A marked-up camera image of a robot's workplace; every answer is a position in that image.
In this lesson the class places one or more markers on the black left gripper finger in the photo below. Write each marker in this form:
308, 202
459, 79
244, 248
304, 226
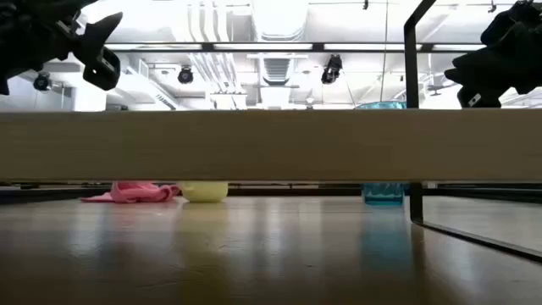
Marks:
101, 70
99, 36

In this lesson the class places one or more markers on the pale yellow cup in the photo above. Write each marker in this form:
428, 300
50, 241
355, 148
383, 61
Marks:
204, 192

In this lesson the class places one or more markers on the light wooden shelf board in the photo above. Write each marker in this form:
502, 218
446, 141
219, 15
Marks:
271, 146

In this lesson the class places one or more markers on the black ceiling spotlight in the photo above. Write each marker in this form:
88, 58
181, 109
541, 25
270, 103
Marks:
185, 75
331, 68
41, 81

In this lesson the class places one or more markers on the pink cloth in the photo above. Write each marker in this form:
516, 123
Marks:
135, 192

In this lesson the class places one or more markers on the black ceiling track beam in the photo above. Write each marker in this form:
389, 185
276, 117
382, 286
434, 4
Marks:
262, 46

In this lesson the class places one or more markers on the blue glass cup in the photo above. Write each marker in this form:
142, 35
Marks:
383, 195

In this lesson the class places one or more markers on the ceiling air vent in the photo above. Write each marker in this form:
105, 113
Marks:
276, 70

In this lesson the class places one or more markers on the black metal shelf frame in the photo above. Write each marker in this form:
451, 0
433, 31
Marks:
410, 63

